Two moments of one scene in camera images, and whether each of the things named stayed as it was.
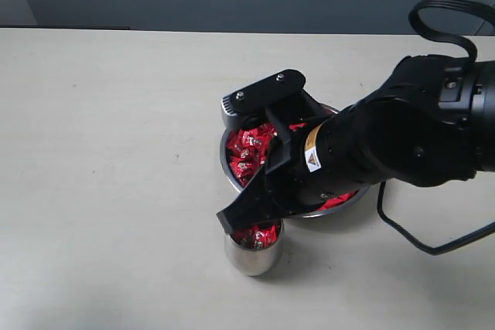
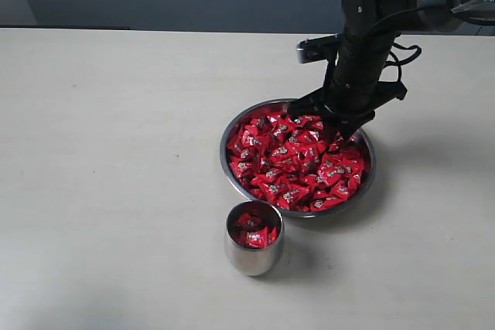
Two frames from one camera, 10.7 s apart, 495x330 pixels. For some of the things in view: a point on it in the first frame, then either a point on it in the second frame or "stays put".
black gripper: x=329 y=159 → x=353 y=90
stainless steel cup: x=254 y=262 stays put
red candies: x=257 y=237 stays put
